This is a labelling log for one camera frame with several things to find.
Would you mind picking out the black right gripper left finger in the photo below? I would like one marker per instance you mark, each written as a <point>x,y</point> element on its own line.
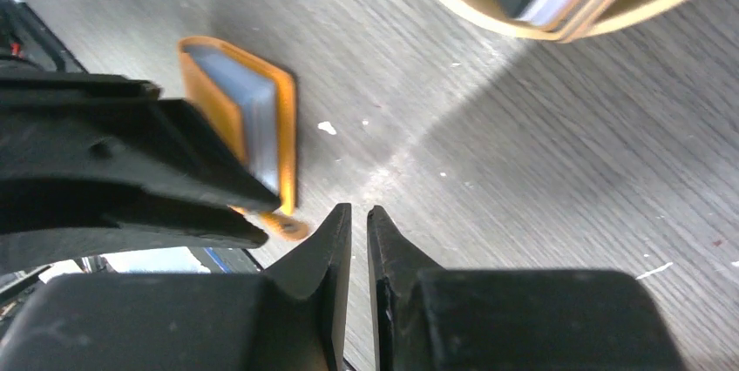
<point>290,316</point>

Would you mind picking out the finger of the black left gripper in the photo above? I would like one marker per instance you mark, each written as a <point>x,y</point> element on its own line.
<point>111,129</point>
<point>45,219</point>

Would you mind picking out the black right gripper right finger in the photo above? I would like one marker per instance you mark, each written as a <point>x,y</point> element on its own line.
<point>427,317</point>

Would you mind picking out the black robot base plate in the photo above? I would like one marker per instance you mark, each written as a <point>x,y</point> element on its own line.
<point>26,36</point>

